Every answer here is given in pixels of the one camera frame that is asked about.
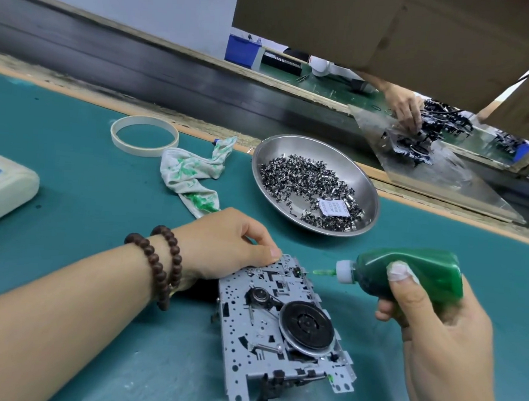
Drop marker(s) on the another person's forearm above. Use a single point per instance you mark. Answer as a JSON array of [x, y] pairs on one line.
[[374, 81]]

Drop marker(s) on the green glue squeeze bottle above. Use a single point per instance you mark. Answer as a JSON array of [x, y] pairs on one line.
[[422, 268]]

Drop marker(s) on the brown cardboard panel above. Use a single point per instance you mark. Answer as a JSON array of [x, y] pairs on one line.
[[394, 31]]

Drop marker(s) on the person's left forearm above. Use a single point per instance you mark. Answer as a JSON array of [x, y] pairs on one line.
[[47, 337]]

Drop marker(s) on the black conveyor belt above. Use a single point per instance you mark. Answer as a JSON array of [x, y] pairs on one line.
[[121, 52]]

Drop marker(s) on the white green-stained cloth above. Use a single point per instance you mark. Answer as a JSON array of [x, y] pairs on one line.
[[189, 179]]

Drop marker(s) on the round metal bowl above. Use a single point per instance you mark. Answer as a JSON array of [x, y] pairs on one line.
[[273, 144]]

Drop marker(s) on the cassette mechanism plate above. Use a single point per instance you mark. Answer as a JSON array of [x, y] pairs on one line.
[[245, 350]]

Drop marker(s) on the person's left hand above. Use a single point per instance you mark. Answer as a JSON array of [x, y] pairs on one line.
[[221, 245]]

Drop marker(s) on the clear plastic sheet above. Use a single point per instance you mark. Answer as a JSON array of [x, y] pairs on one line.
[[465, 180]]

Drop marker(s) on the person's right hand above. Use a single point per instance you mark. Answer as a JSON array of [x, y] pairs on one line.
[[452, 356]]

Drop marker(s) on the white blue power strip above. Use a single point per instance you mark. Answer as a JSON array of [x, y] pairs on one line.
[[3, 184]]

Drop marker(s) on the finished mechanisms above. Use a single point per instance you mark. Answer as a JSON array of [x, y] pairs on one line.
[[432, 124]]

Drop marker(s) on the white paper sign red text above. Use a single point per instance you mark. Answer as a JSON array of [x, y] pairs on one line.
[[143, 0]]

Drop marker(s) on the pile of small metal parts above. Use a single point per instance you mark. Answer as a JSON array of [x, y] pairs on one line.
[[302, 183]]

